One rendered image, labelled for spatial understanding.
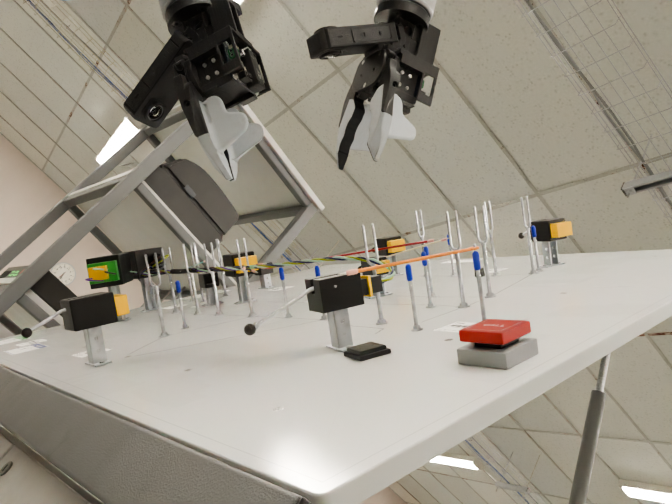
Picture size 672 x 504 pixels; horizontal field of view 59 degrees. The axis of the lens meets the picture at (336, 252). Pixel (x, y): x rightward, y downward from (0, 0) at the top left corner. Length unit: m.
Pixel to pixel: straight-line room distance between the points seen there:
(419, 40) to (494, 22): 2.27
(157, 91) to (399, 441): 0.49
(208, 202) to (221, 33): 1.17
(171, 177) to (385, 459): 1.45
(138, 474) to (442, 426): 0.24
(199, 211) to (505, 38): 1.83
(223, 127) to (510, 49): 2.53
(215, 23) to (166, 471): 0.48
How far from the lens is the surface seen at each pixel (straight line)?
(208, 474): 0.45
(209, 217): 1.84
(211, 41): 0.70
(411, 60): 0.78
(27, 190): 8.41
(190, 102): 0.68
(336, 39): 0.74
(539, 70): 3.13
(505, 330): 0.58
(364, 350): 0.67
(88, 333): 0.92
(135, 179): 1.65
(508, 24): 3.06
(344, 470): 0.41
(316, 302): 0.71
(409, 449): 0.43
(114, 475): 0.55
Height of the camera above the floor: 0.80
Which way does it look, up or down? 29 degrees up
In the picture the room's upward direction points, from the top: 36 degrees clockwise
